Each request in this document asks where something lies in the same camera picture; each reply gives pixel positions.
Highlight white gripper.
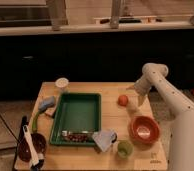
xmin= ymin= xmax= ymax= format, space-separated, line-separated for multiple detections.
xmin=126 ymin=76 xmax=152 ymax=106

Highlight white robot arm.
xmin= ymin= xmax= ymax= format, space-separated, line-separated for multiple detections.
xmin=130 ymin=63 xmax=194 ymax=171

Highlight red apple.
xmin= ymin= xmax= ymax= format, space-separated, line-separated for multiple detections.
xmin=118 ymin=95 xmax=129 ymax=106

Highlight green plastic tray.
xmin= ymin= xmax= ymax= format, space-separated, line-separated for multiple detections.
xmin=49 ymin=93 xmax=101 ymax=147

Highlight light blue cloth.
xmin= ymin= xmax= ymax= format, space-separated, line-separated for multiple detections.
xmin=92 ymin=130 xmax=117 ymax=152

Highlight green cup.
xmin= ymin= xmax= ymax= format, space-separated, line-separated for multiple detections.
xmin=117 ymin=140 xmax=133 ymax=158

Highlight red snack packet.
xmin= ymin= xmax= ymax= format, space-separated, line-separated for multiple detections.
xmin=61 ymin=130 xmax=92 ymax=142

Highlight white cup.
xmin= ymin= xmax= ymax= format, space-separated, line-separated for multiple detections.
xmin=55 ymin=77 xmax=69 ymax=93

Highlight dark red bowl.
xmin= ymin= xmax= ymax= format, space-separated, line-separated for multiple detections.
xmin=17 ymin=133 xmax=47 ymax=162

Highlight green handled utensil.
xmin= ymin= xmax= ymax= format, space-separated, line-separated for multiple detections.
xmin=32 ymin=111 xmax=43 ymax=133

